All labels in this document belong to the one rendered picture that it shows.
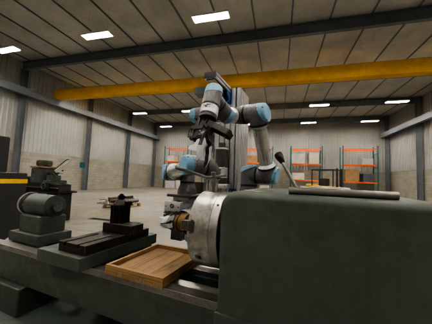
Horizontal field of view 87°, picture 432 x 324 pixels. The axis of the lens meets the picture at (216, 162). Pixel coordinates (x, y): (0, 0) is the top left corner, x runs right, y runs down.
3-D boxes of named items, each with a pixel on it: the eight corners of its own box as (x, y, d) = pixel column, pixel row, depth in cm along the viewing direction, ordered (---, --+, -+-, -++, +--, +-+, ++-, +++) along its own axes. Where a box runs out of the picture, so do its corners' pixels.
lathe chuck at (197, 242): (234, 251, 112) (234, 188, 112) (207, 283, 83) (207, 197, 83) (217, 248, 115) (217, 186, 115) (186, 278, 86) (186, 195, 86)
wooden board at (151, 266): (203, 259, 119) (204, 251, 119) (162, 289, 86) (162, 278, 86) (157, 250, 131) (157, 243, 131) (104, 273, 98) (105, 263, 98)
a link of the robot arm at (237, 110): (233, 108, 150) (186, 103, 109) (248, 105, 144) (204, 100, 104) (234, 125, 152) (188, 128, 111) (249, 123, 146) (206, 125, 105)
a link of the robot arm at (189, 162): (177, 180, 180) (209, 174, 133) (159, 180, 172) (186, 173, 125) (178, 166, 182) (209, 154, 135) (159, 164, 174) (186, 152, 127)
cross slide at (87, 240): (148, 235, 140) (148, 227, 140) (84, 256, 100) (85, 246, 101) (126, 231, 147) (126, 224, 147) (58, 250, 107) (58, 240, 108)
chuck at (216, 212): (241, 252, 110) (241, 188, 110) (216, 285, 81) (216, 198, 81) (234, 251, 112) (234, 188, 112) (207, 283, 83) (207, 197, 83)
